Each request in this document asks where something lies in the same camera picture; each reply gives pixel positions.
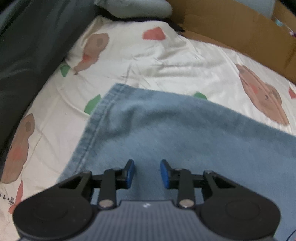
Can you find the blue denim pants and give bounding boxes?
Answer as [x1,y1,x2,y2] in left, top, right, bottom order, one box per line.
[59,84,295,240]

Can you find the cream bear print bedsheet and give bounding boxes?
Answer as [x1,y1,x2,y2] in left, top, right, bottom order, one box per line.
[1,16,295,240]

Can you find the black cloth under pillow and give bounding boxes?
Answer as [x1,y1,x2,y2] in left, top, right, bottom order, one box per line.
[99,8,185,33]

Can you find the brown cardboard sheet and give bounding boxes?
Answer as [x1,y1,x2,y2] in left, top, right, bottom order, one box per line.
[169,1,295,83]

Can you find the dark grey pillow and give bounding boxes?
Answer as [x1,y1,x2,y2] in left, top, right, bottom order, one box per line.
[1,1,99,153]

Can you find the grey neck pillow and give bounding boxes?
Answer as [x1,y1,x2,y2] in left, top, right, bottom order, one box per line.
[94,0,173,19]

